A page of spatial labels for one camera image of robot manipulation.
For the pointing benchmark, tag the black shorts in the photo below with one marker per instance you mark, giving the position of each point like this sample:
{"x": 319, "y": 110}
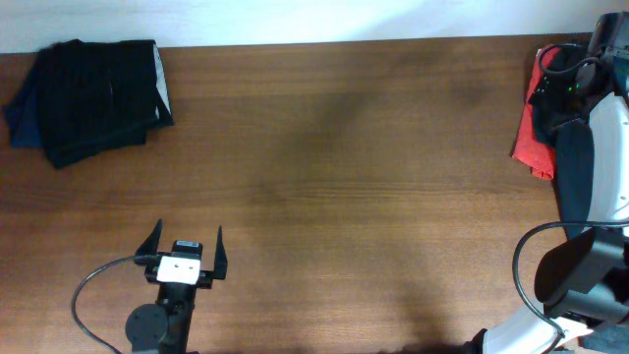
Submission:
{"x": 92, "y": 97}

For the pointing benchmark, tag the black garment in pile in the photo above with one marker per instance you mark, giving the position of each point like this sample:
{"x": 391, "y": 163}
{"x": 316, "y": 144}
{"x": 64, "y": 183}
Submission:
{"x": 574, "y": 152}

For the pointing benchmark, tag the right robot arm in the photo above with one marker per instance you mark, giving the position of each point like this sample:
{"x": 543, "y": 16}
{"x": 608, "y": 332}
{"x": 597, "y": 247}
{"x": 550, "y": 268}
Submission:
{"x": 581, "y": 286}

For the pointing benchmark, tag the red garment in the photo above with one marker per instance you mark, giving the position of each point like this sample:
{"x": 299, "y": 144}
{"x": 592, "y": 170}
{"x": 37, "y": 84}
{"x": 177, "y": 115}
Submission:
{"x": 539, "y": 157}

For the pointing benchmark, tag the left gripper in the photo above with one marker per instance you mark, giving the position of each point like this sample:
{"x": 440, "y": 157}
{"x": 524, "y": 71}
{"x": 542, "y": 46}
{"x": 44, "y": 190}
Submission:
{"x": 207, "y": 276}

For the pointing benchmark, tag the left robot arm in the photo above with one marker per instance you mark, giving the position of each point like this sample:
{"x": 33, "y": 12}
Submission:
{"x": 163, "y": 326}

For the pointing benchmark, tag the dark grey garment at corner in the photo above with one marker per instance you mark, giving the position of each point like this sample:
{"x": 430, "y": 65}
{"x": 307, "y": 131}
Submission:
{"x": 613, "y": 340}

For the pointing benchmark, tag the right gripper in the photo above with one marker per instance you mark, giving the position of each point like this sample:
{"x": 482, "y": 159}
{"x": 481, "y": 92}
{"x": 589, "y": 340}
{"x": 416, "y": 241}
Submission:
{"x": 548, "y": 95}

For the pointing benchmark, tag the folded navy blue garment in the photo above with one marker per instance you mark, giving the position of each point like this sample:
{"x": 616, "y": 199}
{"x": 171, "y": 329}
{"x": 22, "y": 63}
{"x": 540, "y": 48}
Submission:
{"x": 21, "y": 113}

